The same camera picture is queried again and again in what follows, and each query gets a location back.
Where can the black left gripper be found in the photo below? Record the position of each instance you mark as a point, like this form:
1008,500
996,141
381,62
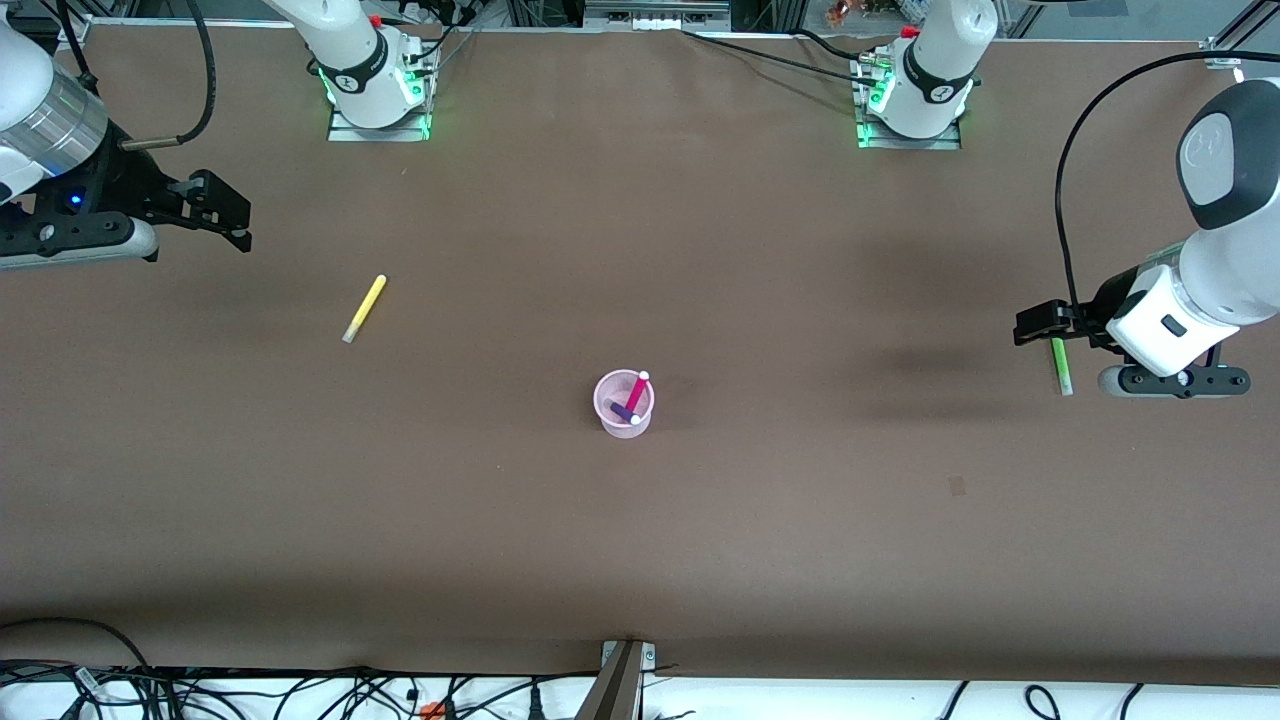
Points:
1108,298

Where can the grey metal frame post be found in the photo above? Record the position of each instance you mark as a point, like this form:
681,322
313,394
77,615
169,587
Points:
615,690

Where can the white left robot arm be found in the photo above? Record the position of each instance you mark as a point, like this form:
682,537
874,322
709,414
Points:
1225,250

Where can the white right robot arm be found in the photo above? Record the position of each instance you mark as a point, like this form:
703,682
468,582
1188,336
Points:
50,120

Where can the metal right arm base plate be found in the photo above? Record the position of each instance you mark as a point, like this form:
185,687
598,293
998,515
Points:
345,133

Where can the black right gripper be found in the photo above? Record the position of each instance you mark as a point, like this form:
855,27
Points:
122,180

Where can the purple highlighter pen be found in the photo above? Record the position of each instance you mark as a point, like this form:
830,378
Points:
622,411

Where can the metal table corner bracket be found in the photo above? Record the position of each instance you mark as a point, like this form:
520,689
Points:
70,30
1222,52

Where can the pink highlighter pen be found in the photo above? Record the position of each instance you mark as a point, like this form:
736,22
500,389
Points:
636,392

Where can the pink mesh pen holder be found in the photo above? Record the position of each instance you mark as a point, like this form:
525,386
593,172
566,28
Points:
610,420

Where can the green highlighter pen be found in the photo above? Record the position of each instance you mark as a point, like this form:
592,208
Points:
1062,368

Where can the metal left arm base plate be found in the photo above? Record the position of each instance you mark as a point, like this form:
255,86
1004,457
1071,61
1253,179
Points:
880,142

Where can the yellow highlighter pen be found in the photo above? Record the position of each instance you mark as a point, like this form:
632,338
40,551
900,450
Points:
365,308

